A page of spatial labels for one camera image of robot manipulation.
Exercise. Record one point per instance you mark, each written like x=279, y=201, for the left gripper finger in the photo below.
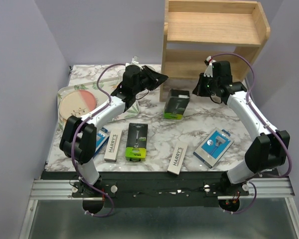
x=153, y=84
x=153, y=75

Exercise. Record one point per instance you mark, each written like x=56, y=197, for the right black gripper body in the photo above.
x=212, y=83

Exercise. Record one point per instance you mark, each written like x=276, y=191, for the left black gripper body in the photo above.
x=142, y=85

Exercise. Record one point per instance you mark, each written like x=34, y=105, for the black green Gillette box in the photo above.
x=136, y=146
x=176, y=104

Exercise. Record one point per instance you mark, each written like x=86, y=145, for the wooden two-tier shelf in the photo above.
x=237, y=23

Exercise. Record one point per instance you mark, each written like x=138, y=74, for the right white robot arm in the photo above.
x=269, y=148

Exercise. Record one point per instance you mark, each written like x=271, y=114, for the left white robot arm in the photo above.
x=78, y=140

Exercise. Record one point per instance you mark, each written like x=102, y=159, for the clear plastic cup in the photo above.
x=120, y=75

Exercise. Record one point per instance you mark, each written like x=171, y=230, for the leaf-patterned tray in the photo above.
x=107, y=84

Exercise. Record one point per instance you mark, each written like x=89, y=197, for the right blue razor package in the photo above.
x=213, y=147

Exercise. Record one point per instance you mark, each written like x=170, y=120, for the blue razor package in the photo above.
x=213, y=147
x=102, y=139

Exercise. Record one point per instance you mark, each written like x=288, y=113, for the right white Harry's box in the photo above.
x=177, y=158

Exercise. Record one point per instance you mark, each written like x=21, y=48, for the white harry's box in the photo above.
x=177, y=158
x=113, y=145

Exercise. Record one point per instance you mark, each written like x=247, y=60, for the pink and cream plate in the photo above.
x=77, y=103

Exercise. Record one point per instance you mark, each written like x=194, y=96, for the left blue razor package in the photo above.
x=102, y=139

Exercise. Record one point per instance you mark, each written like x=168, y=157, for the left white Harry's box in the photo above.
x=113, y=145

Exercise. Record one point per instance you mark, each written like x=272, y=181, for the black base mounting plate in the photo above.
x=154, y=190

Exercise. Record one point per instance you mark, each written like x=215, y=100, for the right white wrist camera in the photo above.
x=209, y=68

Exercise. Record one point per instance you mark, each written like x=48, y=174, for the aluminium rail frame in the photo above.
x=272, y=188

